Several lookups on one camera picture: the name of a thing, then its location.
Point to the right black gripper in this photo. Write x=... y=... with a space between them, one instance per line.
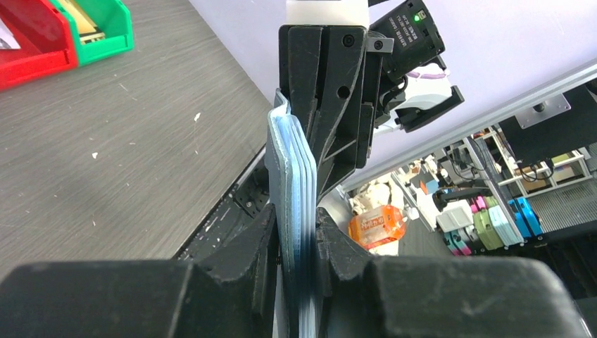
x=331 y=76

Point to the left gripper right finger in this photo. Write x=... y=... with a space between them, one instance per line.
x=365 y=295

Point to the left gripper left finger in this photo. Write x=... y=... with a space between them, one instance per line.
x=230 y=293

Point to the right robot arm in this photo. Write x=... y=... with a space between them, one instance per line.
x=411 y=40

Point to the gold cards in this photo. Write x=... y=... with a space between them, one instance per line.
x=88 y=30

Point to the orange snack bag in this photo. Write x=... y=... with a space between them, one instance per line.
x=380 y=226

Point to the green plastic bin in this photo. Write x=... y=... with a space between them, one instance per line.
x=100 y=28

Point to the red plastic bin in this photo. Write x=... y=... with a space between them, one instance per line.
x=46 y=43

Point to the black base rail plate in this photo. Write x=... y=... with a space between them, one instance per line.
x=231 y=214

